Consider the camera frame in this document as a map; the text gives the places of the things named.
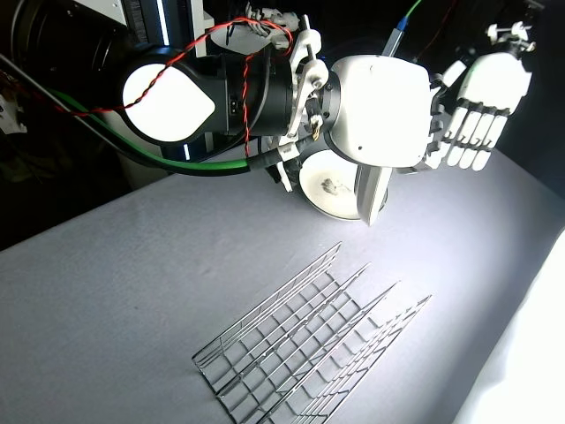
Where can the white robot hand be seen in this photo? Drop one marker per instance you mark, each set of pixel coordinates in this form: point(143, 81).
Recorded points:
point(494, 79)
point(379, 110)

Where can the white spare robot hand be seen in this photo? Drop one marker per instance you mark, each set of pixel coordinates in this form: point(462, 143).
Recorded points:
point(265, 15)

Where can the white oval stand base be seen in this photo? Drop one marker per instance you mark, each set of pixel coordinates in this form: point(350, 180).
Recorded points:
point(238, 42)

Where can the grey table cloth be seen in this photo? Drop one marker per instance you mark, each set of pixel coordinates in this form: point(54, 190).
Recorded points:
point(132, 309)

